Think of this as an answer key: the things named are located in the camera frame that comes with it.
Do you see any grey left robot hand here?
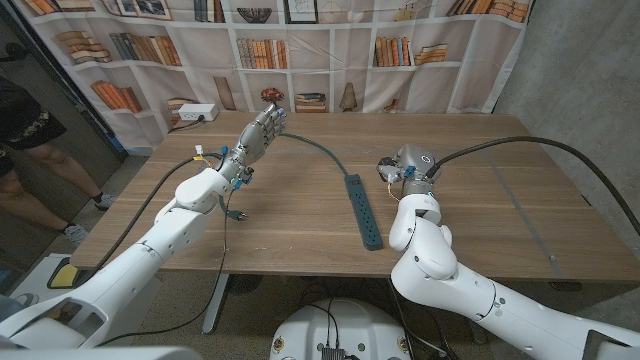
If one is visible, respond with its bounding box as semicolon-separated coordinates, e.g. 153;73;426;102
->
219;103;288;182

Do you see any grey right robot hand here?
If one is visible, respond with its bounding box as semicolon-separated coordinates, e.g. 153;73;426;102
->
377;143;441;197

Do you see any green power strip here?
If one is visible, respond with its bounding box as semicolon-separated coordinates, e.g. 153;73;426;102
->
343;173;385;252

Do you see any printed bookshelf backdrop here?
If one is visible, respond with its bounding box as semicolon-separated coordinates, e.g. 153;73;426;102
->
12;0;534;151

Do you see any dark ribbed round object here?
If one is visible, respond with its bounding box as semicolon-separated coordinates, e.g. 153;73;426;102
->
227;273;265;296

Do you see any grey table leg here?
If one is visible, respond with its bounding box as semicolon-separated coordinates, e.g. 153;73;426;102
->
201;273;231;335

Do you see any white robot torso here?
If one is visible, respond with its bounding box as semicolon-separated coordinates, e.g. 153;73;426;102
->
268;298;415;360

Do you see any person in black shorts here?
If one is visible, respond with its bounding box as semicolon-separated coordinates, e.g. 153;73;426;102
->
0;74;119;246

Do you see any white yellow floor object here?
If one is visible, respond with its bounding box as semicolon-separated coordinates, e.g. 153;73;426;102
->
9;253;161;309

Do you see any green power strip cable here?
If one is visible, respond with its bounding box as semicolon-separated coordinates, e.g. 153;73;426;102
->
218;131;351;222

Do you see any white wall outlet box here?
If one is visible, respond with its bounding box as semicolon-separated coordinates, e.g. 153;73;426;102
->
177;102;220;123

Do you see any black cord in outlet box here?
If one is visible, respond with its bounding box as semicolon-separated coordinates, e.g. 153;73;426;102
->
167;115;206;135

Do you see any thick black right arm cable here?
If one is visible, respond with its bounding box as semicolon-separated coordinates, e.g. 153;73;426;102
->
424;135;640;236

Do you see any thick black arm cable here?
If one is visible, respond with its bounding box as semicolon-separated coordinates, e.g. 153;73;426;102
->
424;135;640;236
87;154;225;281

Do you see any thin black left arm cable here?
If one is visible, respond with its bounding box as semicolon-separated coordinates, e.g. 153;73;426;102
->
94;192;237;347

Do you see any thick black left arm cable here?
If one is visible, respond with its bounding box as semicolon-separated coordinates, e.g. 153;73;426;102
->
87;154;225;281

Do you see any dark metal door frame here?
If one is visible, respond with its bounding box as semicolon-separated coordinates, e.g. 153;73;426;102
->
0;0;129;161

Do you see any black torso cable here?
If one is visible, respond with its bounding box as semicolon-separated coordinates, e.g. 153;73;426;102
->
304;301;341;350

